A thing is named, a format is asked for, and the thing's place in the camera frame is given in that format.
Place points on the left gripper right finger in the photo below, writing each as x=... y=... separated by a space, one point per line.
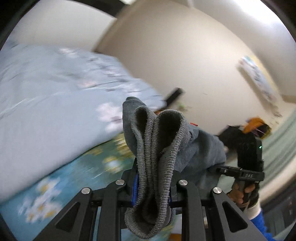
x=213 y=218

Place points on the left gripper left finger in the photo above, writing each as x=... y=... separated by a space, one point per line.
x=94 y=214

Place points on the grey knit sweater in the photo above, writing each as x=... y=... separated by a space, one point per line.
x=163 y=143

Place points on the blue sleeve forearm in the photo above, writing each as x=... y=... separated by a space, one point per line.
x=255 y=214

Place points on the person's right hand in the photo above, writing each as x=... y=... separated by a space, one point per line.
x=237 y=196

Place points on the green floral blanket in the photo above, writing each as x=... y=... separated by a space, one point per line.
x=28 y=213

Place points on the light blue floral duvet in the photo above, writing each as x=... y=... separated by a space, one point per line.
x=57 y=103

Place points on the wall poster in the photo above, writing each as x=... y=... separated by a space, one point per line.
x=258 y=78

